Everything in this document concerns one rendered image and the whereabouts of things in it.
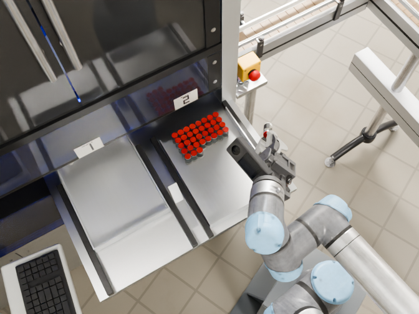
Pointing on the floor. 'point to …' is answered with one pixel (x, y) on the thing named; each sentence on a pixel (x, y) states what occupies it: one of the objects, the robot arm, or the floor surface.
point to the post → (229, 48)
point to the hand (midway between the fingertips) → (265, 135)
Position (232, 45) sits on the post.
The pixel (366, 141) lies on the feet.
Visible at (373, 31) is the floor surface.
